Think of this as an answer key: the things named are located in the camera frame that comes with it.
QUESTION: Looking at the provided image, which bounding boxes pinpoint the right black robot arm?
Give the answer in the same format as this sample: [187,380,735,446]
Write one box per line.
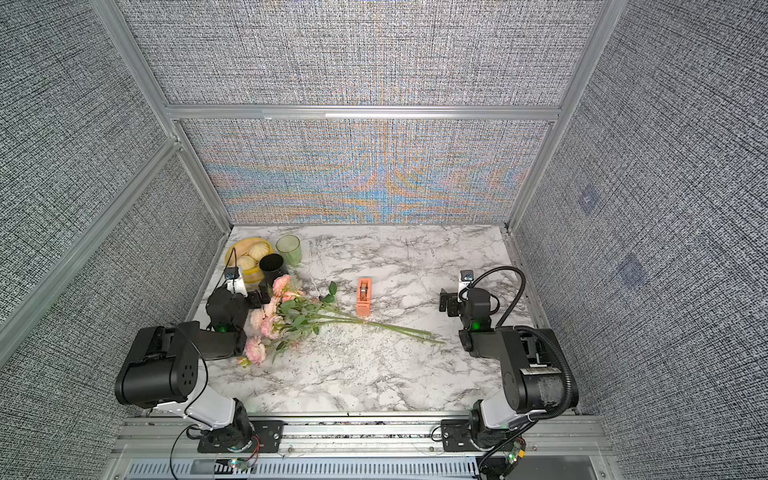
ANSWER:
[439,288,579,452]

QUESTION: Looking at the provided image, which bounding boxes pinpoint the orange tape dispenser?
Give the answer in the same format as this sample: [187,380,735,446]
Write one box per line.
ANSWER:
[356,278,372,318]

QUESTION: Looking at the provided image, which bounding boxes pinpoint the green glass cup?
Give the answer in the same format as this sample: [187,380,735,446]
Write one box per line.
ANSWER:
[275,234,303,267]

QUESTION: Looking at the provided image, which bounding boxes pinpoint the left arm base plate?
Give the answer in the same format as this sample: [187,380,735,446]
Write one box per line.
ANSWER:
[197,420,285,454]

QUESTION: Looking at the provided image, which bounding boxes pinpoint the pink flower bouquet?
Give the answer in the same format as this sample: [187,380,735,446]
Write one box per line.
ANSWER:
[237,274,441,368]

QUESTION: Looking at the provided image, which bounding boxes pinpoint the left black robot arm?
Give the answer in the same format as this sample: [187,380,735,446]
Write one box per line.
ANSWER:
[114,287,272,453]

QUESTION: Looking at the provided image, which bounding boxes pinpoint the aluminium front rail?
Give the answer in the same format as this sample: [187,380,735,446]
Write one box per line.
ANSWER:
[111,412,613,459]

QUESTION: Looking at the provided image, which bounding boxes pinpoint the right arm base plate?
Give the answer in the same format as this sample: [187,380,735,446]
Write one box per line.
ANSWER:
[439,419,515,452]

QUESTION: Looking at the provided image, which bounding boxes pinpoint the wrist white camera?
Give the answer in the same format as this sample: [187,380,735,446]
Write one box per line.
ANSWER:
[224,266,248,297]
[457,269,474,302]

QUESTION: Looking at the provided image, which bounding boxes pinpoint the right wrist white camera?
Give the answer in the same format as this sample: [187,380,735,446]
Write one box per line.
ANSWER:
[457,269,474,302]

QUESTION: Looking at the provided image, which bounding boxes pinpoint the steamed bun in bowl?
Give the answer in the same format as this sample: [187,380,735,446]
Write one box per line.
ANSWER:
[236,255,258,271]

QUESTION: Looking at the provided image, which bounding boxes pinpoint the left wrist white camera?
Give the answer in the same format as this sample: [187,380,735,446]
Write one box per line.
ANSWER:
[224,266,248,297]

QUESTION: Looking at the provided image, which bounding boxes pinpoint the yellow bowl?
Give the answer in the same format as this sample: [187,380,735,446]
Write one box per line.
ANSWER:
[225,237,274,284]

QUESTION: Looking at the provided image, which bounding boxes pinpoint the black mug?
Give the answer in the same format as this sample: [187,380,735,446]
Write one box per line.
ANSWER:
[259,253,288,288]

